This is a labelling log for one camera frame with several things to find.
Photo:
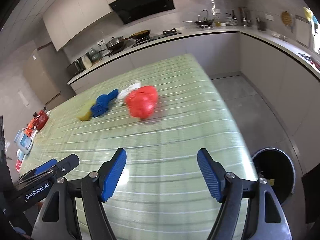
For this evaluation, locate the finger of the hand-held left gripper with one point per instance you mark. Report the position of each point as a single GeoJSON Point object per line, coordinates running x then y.
{"type": "Point", "coordinates": [68, 163]}
{"type": "Point", "coordinates": [46, 166]}

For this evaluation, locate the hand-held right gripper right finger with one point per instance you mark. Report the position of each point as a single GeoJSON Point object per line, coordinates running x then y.
{"type": "Point", "coordinates": [208, 177]}

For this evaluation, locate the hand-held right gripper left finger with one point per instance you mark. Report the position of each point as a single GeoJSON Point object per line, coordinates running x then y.
{"type": "Point", "coordinates": [113, 175]}

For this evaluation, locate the black round trash bin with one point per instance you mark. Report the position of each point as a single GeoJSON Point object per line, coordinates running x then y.
{"type": "Point", "coordinates": [280, 170]}

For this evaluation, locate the red plastic bag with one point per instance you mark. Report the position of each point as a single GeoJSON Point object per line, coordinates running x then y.
{"type": "Point", "coordinates": [142, 102]}

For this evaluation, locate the red and white packets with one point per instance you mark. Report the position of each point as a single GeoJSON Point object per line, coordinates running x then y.
{"type": "Point", "coordinates": [20, 160]}

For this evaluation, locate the light blue box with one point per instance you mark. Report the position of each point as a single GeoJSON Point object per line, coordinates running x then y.
{"type": "Point", "coordinates": [23, 140]}

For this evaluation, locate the red orange bag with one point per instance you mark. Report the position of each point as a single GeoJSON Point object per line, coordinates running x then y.
{"type": "Point", "coordinates": [38, 121]}

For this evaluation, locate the green striped tablecloth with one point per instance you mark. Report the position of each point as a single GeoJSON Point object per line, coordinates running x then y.
{"type": "Point", "coordinates": [175, 135]}

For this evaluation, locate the yellow scrap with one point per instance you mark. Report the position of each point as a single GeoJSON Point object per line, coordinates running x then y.
{"type": "Point", "coordinates": [271, 181]}

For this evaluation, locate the blue cloth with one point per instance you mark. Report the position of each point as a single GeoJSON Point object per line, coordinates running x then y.
{"type": "Point", "coordinates": [102, 105]}

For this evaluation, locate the brown door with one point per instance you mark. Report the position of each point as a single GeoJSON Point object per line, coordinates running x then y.
{"type": "Point", "coordinates": [42, 75]}

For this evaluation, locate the black countertop appliance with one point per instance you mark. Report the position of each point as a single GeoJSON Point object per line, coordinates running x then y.
{"type": "Point", "coordinates": [76, 66]}

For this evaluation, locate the white jug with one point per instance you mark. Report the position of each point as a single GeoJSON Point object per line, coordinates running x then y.
{"type": "Point", "coordinates": [87, 61]}

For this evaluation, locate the black built-in appliance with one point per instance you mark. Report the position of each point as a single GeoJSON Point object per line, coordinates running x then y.
{"type": "Point", "coordinates": [312, 195]}

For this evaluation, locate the green pot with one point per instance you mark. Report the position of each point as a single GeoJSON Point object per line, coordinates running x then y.
{"type": "Point", "coordinates": [94, 55]}

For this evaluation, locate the white base cabinets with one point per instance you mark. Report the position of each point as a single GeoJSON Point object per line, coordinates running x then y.
{"type": "Point", "coordinates": [220, 55]}

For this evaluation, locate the black pan with lid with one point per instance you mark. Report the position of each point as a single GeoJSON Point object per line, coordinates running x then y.
{"type": "Point", "coordinates": [115, 43]}

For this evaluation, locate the black gas stove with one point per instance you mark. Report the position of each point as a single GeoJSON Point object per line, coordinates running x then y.
{"type": "Point", "coordinates": [155, 37]}

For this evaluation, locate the black wok on stove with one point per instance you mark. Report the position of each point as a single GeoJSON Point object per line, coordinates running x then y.
{"type": "Point", "coordinates": [142, 33]}

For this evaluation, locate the black frying pan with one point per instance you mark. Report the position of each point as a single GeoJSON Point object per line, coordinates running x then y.
{"type": "Point", "coordinates": [203, 23]}

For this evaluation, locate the steel kitchen sink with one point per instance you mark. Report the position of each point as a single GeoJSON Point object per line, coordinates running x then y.
{"type": "Point", "coordinates": [311, 61]}

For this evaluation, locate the white dish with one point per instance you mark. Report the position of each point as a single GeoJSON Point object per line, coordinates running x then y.
{"type": "Point", "coordinates": [278, 35]}

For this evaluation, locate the cluster of condiment bottles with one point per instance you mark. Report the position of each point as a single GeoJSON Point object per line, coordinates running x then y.
{"type": "Point", "coordinates": [228, 20]}

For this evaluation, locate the glass pan lid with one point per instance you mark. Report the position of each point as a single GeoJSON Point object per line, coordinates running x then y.
{"type": "Point", "coordinates": [204, 17]}

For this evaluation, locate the dark utensil holder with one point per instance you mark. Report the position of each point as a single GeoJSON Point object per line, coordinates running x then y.
{"type": "Point", "coordinates": [261, 25]}

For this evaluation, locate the steel utensil rack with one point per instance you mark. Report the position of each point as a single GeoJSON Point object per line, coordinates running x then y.
{"type": "Point", "coordinates": [245, 17]}

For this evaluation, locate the black range hood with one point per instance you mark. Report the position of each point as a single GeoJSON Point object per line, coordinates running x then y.
{"type": "Point", "coordinates": [142, 5]}

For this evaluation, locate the white cutting board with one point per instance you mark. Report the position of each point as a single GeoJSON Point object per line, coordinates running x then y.
{"type": "Point", "coordinates": [302, 31]}

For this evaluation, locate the round wooden trivet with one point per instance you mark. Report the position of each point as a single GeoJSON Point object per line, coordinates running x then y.
{"type": "Point", "coordinates": [287, 17]}

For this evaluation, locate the bright window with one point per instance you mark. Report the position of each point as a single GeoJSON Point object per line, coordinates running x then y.
{"type": "Point", "coordinates": [317, 35]}

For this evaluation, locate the yellow hanging cloth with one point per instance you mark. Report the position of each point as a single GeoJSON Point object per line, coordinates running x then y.
{"type": "Point", "coordinates": [308, 12]}

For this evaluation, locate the beige wall cabinets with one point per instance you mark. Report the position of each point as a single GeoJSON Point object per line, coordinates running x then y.
{"type": "Point", "coordinates": [80, 17]}

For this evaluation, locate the white wall socket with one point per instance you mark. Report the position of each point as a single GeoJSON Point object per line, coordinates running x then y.
{"type": "Point", "coordinates": [268, 17]}

